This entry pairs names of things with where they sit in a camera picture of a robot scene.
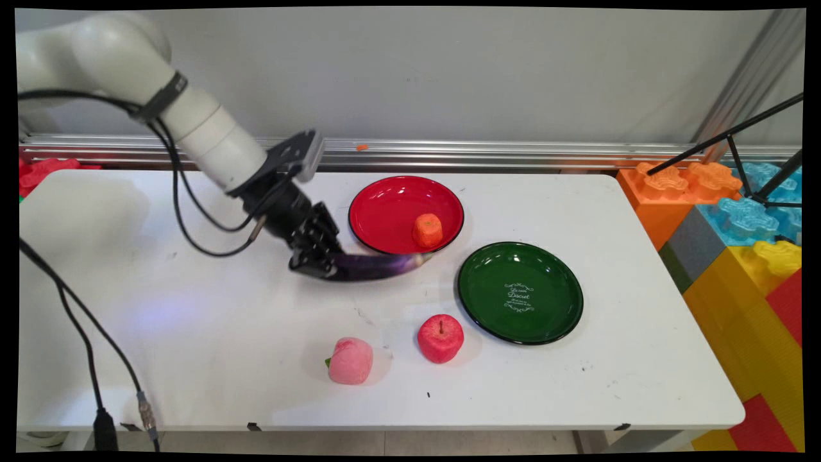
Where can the big orange building block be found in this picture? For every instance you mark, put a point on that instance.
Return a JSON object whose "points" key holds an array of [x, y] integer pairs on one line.
{"points": [[660, 205]]}

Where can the orange toy fruit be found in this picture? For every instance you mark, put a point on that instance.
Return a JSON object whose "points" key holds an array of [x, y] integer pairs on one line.
{"points": [[427, 231]]}

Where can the aluminium rail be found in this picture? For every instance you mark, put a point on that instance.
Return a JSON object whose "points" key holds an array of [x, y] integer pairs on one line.
{"points": [[545, 155]]}

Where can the black tripod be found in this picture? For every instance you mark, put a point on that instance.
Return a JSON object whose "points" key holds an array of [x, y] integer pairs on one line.
{"points": [[737, 154]]}

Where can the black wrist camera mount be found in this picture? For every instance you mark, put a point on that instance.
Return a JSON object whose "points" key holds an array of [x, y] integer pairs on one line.
{"points": [[296, 154]]}

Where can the big blue building block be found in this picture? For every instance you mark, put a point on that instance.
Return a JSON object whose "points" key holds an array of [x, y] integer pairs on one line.
{"points": [[744, 218]]}

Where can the big grey building block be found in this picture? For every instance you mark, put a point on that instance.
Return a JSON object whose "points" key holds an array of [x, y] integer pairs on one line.
{"points": [[693, 247]]}

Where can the big red building block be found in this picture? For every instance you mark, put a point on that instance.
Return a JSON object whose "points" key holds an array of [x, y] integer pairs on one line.
{"points": [[763, 427], [789, 305]]}

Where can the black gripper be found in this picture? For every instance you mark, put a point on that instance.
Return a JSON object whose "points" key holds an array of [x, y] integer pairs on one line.
{"points": [[282, 208]]}

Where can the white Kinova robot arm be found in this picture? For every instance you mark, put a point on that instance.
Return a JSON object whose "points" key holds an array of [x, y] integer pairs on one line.
{"points": [[128, 70]]}

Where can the green plate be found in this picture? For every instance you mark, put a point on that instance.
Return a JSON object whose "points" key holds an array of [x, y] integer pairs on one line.
{"points": [[519, 293]]}

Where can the pink toy peach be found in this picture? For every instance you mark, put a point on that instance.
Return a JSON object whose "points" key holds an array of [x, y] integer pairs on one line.
{"points": [[350, 361]]}

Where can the red toy apple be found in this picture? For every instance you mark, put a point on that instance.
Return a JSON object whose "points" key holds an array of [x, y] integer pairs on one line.
{"points": [[440, 339]]}

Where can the big yellow building block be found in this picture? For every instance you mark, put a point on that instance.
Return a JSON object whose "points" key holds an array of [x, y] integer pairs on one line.
{"points": [[744, 321]]}

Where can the purple toy eggplant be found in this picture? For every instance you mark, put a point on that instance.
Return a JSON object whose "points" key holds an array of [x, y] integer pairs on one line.
{"points": [[378, 265]]}

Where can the red plate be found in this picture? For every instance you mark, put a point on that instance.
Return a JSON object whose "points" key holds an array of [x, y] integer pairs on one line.
{"points": [[391, 212]]}

